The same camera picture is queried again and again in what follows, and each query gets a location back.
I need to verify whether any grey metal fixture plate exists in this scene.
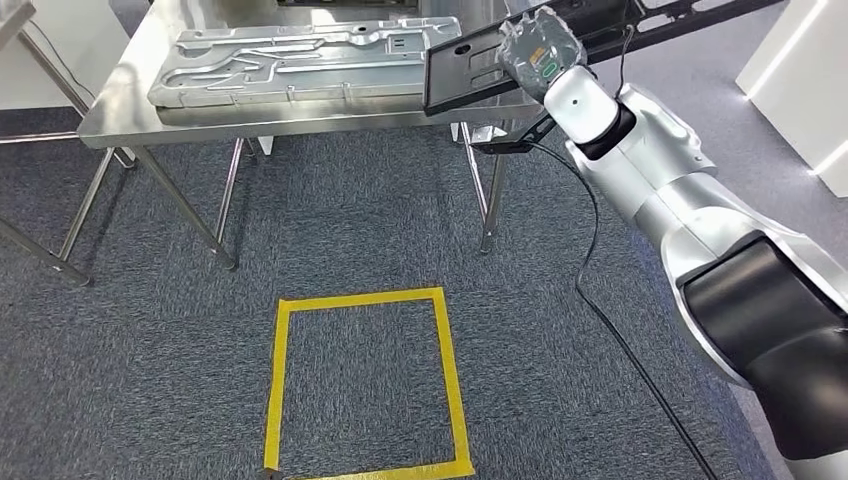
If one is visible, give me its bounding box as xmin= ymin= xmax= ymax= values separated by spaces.
xmin=146 ymin=16 xmax=463 ymax=111

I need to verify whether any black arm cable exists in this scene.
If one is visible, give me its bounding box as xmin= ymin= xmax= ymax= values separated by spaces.
xmin=526 ymin=139 xmax=723 ymax=480

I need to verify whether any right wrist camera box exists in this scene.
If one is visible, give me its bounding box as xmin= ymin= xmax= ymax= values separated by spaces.
xmin=472 ymin=113 xmax=559 ymax=157

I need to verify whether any stainless steel workbench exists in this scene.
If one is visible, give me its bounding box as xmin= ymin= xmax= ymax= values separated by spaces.
xmin=78 ymin=0 xmax=564 ymax=272

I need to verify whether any steel frame table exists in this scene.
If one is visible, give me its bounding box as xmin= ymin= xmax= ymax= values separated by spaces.
xmin=0 ymin=0 xmax=137 ymax=287

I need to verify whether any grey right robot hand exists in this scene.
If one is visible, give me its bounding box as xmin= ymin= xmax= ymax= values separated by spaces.
xmin=496 ymin=7 xmax=589 ymax=101

